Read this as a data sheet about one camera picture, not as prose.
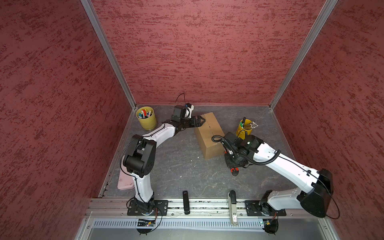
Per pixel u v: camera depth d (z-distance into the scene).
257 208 0.74
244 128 0.97
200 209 0.76
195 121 0.83
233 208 0.72
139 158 0.50
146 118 0.96
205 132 0.86
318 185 0.40
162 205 0.75
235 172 0.70
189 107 0.85
